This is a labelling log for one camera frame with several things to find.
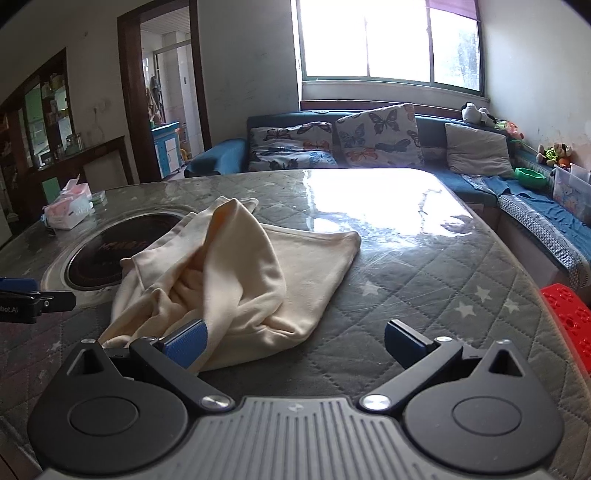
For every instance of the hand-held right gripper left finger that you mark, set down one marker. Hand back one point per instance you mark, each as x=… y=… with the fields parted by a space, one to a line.
x=184 y=345

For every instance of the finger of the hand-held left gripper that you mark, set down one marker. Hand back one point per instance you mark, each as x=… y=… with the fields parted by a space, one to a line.
x=57 y=301

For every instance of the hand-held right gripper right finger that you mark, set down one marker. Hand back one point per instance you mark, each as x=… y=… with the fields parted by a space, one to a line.
x=401 y=345

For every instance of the cream cloth garment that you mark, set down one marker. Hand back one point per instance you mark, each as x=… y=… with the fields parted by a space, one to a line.
x=258 y=277

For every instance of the round black induction cooker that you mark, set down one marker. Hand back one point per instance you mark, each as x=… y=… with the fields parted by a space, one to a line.
x=92 y=261

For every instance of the pink white tissue pack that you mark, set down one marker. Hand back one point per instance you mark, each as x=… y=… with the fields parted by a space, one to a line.
x=69 y=207

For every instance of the small green box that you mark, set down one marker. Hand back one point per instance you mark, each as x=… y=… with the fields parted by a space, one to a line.
x=99 y=199

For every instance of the white chair back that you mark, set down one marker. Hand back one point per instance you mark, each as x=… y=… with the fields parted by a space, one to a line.
x=106 y=170

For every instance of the dark wooden cabinet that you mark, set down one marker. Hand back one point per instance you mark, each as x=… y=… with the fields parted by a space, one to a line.
x=27 y=138

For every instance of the red plastic stool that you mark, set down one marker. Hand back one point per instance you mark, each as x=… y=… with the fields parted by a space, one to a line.
x=570 y=323

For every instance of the grey checkered sofa cover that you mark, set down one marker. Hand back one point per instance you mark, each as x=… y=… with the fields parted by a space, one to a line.
x=545 y=235

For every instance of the small blue cabinet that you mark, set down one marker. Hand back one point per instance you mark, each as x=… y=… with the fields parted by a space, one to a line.
x=165 y=150

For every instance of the blue sofa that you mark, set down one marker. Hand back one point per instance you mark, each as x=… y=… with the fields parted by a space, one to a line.
x=221 y=154

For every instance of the blue cloth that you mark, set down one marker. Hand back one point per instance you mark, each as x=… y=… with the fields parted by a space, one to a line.
x=535 y=203

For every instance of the grey pillow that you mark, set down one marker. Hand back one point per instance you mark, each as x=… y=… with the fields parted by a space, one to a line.
x=478 y=150

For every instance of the large butterfly print pillow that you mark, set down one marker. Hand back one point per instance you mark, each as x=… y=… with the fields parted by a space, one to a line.
x=378 y=136

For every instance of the green bowl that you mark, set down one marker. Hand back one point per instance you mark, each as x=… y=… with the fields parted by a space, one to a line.
x=531 y=177

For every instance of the clear plastic storage box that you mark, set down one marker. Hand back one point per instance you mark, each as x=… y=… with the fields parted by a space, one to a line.
x=572 y=187

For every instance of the colourful small toy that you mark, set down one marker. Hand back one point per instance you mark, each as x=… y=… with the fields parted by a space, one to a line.
x=510 y=129

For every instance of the panda plush toy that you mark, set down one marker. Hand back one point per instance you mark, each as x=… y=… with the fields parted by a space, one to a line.
x=475 y=113

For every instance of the colourful toy pile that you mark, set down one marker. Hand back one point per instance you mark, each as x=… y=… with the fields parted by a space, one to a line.
x=556 y=154

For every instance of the window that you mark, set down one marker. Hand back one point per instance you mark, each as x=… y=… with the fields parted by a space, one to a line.
x=369 y=41

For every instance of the purple window blind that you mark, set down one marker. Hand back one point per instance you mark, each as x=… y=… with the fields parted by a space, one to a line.
x=455 y=7

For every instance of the dark wooden door frame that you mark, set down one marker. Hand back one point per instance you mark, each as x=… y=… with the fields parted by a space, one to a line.
x=127 y=92

